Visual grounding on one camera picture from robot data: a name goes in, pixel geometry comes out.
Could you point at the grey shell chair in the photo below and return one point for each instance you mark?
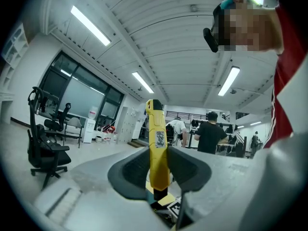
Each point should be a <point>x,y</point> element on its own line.
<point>73,125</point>

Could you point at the black office chair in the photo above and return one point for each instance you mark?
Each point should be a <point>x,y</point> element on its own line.
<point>57,124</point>
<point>45,153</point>

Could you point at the teal hair cap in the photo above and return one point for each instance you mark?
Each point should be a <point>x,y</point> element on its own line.
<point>231,0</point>

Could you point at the wooden step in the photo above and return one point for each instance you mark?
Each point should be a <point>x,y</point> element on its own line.
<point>137,144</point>

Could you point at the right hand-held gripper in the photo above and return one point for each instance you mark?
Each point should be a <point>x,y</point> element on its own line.
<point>175,208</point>

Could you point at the black head-mounted camera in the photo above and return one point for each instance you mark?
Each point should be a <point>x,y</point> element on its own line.
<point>211,40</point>

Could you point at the white bucket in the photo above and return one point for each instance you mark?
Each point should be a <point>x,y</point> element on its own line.
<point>98,139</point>

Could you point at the yellow handheld tool handle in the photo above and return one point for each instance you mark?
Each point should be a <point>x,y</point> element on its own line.
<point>157,157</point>

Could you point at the orange bag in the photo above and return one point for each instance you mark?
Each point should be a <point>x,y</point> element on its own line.
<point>111,129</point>

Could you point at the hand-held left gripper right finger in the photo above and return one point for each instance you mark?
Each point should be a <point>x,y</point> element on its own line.
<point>216,182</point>

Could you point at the person's head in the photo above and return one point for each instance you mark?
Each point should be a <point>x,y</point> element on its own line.
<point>264,28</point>

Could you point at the black railing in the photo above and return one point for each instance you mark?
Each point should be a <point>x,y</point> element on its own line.
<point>185,115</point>

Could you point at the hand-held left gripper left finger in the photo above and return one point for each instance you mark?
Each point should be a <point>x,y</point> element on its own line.
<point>96,189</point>

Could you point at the white water dispenser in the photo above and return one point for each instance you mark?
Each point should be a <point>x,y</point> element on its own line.
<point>88,131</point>

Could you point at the large water jug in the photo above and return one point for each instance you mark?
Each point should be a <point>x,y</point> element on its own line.
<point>92,113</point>

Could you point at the white cubby shelf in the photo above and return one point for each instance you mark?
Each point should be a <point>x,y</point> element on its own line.
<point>14,44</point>

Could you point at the person's red striped jersey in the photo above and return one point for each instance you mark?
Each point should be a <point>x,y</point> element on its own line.
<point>288,64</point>

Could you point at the group of clear bottles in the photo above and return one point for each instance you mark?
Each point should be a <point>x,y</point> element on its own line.
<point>110,137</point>

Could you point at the black red backpack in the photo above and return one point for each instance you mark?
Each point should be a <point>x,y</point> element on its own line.
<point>169,133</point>

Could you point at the dark framed window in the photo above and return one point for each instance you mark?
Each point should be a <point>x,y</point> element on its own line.
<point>79,97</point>

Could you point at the white lockers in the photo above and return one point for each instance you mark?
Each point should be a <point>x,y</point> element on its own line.
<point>126,126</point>

